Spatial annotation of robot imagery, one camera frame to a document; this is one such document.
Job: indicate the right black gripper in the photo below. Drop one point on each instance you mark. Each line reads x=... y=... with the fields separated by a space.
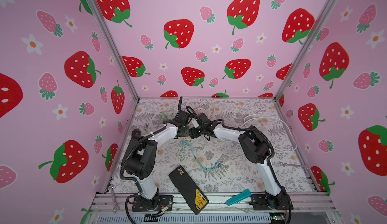
x=193 y=133

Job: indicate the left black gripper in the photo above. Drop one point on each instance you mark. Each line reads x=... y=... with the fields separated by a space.
x=187 y=131

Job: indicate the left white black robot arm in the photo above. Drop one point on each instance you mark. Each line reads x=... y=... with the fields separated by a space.
x=139 y=159

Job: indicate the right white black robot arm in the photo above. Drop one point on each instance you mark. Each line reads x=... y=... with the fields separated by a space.
x=256 y=148

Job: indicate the black rectangular case yellow label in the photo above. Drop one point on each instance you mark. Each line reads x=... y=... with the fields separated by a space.
x=193 y=195

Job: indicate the teal plastic handle tool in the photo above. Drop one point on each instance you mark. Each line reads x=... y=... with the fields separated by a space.
x=239 y=197

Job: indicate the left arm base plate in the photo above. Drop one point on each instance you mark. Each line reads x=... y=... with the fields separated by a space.
x=159 y=202

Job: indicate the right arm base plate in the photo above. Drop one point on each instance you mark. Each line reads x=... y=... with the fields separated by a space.
x=262 y=202

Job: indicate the aluminium front rail frame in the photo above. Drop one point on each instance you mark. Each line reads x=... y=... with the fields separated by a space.
x=308 y=208

